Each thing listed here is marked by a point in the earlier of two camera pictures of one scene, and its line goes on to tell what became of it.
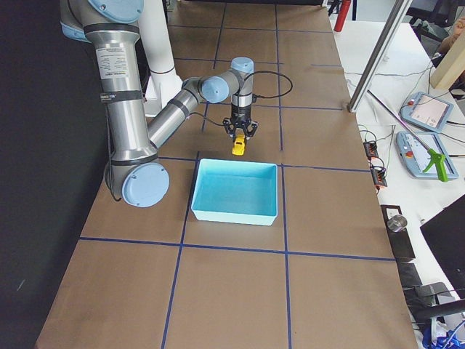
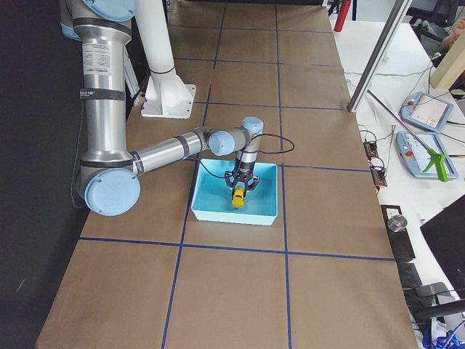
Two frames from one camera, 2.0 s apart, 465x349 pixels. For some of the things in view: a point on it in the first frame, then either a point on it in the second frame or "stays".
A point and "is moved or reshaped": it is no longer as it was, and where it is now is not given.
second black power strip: [378, 177] stays
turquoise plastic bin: [236, 192] stays
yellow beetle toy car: [238, 148] is moved or reshaped
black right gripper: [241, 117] -> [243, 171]
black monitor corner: [445, 235] stays
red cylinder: [342, 15] stays
